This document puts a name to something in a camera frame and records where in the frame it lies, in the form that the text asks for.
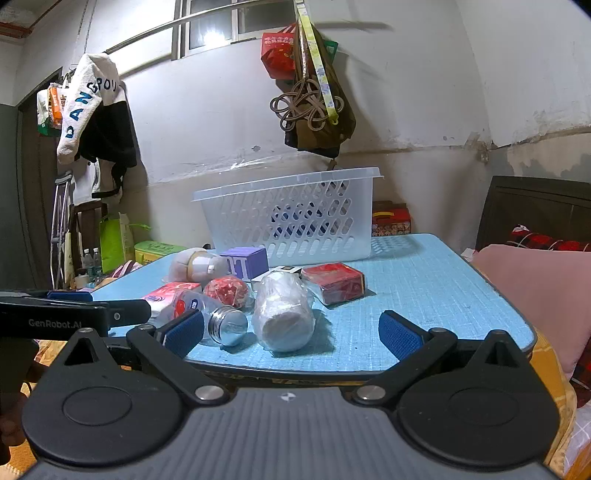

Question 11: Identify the dark door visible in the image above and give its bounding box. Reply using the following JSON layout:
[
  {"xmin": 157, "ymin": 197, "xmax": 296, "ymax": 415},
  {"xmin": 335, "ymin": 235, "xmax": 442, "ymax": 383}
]
[{"xmin": 0, "ymin": 104, "xmax": 61, "ymax": 291}]

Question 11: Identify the window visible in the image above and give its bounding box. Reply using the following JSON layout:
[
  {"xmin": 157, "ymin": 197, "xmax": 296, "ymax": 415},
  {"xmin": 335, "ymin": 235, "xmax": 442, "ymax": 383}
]
[{"xmin": 173, "ymin": 0, "xmax": 308, "ymax": 59}]

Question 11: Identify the red plaid cloth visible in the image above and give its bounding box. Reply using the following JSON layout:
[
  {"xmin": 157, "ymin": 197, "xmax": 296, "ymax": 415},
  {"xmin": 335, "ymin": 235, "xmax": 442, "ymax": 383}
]
[{"xmin": 508, "ymin": 225, "xmax": 591, "ymax": 252}]

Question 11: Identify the white and black jacket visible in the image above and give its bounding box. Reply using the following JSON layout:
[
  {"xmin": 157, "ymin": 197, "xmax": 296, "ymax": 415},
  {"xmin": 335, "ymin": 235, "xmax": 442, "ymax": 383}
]
[{"xmin": 56, "ymin": 53, "xmax": 139, "ymax": 204}]

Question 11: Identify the metal crutch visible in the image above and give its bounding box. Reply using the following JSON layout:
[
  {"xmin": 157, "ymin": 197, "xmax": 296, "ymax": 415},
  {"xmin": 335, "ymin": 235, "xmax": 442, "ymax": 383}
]
[{"xmin": 48, "ymin": 171, "xmax": 75, "ymax": 289}]

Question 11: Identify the blue tote bag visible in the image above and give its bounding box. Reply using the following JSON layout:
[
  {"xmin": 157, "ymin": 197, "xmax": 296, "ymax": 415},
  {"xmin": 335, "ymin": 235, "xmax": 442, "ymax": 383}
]
[{"xmin": 270, "ymin": 203, "xmax": 335, "ymax": 241}]

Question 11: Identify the white plastic basket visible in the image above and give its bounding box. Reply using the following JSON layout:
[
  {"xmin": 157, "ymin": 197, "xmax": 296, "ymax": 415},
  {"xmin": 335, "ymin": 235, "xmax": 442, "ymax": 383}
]
[{"xmin": 191, "ymin": 167, "xmax": 385, "ymax": 261}]

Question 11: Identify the purple box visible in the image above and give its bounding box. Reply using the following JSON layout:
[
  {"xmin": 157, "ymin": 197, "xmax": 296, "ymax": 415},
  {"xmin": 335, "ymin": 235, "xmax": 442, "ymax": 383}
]
[{"xmin": 219, "ymin": 247, "xmax": 269, "ymax": 282}]

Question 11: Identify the red crinkled ball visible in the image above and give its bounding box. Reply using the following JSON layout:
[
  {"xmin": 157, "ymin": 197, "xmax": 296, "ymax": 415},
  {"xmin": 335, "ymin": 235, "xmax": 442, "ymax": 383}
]
[{"xmin": 203, "ymin": 275, "xmax": 252, "ymax": 309}]

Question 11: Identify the green shopping bag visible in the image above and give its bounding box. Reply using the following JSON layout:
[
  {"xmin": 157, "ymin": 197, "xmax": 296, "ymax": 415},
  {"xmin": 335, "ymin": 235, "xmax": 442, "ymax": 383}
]
[{"xmin": 99, "ymin": 213, "xmax": 151, "ymax": 273}]

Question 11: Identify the orange hanging bag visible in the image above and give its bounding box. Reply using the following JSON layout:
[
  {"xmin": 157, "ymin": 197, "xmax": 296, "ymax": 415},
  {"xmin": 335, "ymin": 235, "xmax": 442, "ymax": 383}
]
[{"xmin": 37, "ymin": 83, "xmax": 66, "ymax": 137}]

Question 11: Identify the yellow-green patterned strap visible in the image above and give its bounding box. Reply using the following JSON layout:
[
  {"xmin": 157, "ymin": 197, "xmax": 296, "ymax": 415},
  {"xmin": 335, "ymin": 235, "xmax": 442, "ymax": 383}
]
[{"xmin": 295, "ymin": 2, "xmax": 340, "ymax": 126}]

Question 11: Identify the red gift box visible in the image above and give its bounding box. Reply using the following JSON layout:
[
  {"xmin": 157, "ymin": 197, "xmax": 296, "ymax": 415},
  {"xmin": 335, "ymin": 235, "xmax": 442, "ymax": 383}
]
[{"xmin": 372, "ymin": 202, "xmax": 413, "ymax": 238}]

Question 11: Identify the coiled beige rope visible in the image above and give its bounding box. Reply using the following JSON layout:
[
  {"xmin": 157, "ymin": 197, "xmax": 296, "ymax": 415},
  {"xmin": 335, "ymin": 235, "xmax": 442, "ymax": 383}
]
[{"xmin": 270, "ymin": 78, "xmax": 347, "ymax": 132}]

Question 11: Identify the metal hanging rail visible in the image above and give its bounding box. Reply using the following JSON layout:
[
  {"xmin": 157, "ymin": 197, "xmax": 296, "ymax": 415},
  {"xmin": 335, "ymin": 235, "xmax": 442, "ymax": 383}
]
[{"xmin": 104, "ymin": 0, "xmax": 393, "ymax": 55}]

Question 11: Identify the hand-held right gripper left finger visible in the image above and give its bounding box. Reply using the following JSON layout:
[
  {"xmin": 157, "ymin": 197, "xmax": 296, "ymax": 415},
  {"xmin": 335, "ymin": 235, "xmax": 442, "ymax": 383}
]
[{"xmin": 60, "ymin": 308, "xmax": 230, "ymax": 407}]

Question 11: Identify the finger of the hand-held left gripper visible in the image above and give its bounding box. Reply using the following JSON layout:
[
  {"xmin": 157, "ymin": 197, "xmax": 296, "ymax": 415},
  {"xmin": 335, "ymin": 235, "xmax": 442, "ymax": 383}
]
[
  {"xmin": 95, "ymin": 299, "xmax": 153, "ymax": 330},
  {"xmin": 0, "ymin": 289, "xmax": 95, "ymax": 304}
]

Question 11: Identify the clear bottle with silver cap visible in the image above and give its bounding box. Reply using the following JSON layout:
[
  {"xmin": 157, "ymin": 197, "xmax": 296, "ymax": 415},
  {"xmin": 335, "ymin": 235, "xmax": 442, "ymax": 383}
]
[{"xmin": 154, "ymin": 291, "xmax": 249, "ymax": 348}]

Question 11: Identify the beige bundle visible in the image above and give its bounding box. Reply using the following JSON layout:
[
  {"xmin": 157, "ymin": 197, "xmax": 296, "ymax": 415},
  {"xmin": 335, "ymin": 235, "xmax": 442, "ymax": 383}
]
[{"xmin": 170, "ymin": 248, "xmax": 229, "ymax": 283}]

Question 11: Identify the wooden chair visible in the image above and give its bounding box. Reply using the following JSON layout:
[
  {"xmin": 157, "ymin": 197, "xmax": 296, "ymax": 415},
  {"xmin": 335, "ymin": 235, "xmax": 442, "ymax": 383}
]
[{"xmin": 69, "ymin": 203, "xmax": 109, "ymax": 278}]

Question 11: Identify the dark wooden headboard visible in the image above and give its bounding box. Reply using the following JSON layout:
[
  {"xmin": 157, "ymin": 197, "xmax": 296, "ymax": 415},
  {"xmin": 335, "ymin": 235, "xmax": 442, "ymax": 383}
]
[{"xmin": 475, "ymin": 175, "xmax": 591, "ymax": 252}]

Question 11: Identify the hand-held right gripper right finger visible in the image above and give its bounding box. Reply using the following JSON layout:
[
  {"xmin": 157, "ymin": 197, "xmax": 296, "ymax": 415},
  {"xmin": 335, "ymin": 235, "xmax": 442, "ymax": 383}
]
[{"xmin": 352, "ymin": 310, "xmax": 529, "ymax": 408}]

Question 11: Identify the pink tissue packet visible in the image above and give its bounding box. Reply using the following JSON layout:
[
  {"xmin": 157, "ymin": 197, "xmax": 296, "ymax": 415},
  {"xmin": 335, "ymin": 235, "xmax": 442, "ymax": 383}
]
[{"xmin": 142, "ymin": 282, "xmax": 204, "ymax": 320}]

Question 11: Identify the pink pillow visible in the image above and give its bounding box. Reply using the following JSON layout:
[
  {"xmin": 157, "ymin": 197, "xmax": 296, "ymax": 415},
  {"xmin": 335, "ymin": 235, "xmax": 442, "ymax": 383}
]
[{"xmin": 473, "ymin": 244, "xmax": 591, "ymax": 384}]

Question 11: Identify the white roll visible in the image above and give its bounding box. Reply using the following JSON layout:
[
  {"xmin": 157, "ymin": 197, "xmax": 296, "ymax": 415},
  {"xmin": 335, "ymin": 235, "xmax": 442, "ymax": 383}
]
[{"xmin": 252, "ymin": 271, "xmax": 317, "ymax": 352}]

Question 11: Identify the yellow box green lid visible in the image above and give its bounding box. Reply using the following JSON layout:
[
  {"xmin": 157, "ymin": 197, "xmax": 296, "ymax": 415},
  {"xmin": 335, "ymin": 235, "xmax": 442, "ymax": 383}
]
[{"xmin": 134, "ymin": 241, "xmax": 188, "ymax": 266}]

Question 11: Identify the brown hanging bag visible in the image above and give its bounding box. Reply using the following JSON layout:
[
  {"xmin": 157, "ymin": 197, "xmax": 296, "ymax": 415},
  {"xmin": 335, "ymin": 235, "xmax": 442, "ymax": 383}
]
[{"xmin": 284, "ymin": 23, "xmax": 357, "ymax": 160}]

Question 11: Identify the red hanging bag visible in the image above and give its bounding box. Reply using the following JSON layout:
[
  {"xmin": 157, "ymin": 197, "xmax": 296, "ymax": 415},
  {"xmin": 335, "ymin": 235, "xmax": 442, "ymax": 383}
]
[{"xmin": 261, "ymin": 25, "xmax": 301, "ymax": 79}]

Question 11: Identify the pink patterned bag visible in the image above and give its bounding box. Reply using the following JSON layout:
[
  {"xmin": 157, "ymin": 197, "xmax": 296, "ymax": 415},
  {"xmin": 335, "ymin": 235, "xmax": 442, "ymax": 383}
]
[{"xmin": 113, "ymin": 261, "xmax": 144, "ymax": 280}]

